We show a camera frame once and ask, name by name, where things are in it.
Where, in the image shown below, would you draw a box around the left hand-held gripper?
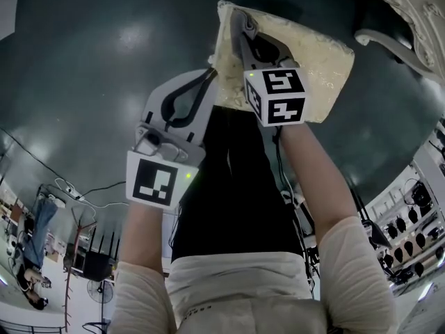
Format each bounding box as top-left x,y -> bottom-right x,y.
125,67 -> 219,210

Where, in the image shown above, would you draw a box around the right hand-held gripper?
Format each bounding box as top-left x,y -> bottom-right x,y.
237,31 -> 307,127

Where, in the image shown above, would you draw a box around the grey wiping cloth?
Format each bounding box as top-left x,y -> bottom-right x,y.
229,7 -> 261,43

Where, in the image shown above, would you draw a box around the cream upholstered stool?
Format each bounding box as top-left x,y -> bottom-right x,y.
207,0 -> 356,124

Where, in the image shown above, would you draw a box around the person's left forearm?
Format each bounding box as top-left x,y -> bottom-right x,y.
119,197 -> 167,276

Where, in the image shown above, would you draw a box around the person's right forearm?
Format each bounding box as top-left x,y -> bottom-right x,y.
280,122 -> 359,243

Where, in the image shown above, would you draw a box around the white dressing table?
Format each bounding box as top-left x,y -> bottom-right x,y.
354,0 -> 445,83

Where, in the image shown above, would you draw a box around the person's black trousers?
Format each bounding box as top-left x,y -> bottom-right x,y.
170,104 -> 307,262

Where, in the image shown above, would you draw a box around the black slatted chair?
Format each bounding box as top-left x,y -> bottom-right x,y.
83,226 -> 113,281

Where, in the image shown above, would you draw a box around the person's cream shirt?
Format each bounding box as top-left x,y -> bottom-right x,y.
107,216 -> 399,334

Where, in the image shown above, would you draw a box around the white shelving rack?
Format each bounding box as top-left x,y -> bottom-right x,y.
361,116 -> 445,334

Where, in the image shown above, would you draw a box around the black floor fan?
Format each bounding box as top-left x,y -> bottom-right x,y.
86,278 -> 115,305

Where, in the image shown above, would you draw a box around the group of black headsets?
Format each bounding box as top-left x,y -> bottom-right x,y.
377,179 -> 445,278

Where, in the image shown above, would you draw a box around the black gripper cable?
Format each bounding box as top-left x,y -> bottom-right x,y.
272,125 -> 321,302

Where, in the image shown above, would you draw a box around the white power strip with cable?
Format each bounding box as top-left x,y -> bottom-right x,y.
54,177 -> 130,209

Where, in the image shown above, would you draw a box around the black floor cable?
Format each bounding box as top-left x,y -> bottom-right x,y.
0,126 -> 127,195

